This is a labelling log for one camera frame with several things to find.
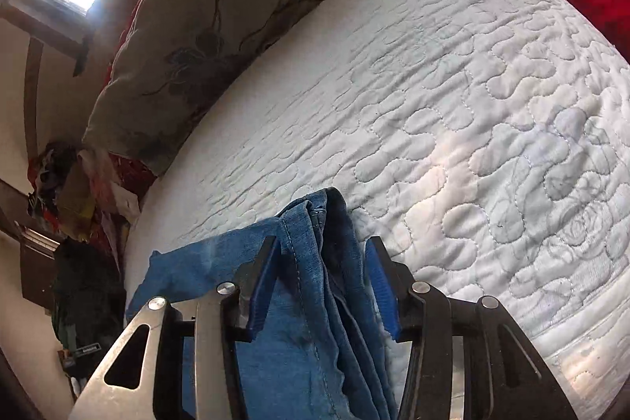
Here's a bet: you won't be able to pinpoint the blue denim pants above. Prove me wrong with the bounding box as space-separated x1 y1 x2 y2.
125 186 399 420

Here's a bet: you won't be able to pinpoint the grey floral pillow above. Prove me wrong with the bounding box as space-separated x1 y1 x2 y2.
83 0 352 175

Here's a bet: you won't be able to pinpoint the black garment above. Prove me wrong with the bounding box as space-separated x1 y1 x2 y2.
52 238 129 352

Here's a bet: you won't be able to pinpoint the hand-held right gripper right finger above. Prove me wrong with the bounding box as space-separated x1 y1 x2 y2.
367 235 579 420

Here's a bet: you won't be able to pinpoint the clear plastic bag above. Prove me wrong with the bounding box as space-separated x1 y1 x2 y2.
93 154 141 229

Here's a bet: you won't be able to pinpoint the white quilted mattress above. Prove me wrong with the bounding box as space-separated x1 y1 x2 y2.
120 0 630 416

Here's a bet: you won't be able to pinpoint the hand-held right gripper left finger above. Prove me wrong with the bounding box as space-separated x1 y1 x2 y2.
66 235 281 420

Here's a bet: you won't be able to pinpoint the pile of mixed clothes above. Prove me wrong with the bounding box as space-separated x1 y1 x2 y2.
27 142 87 219

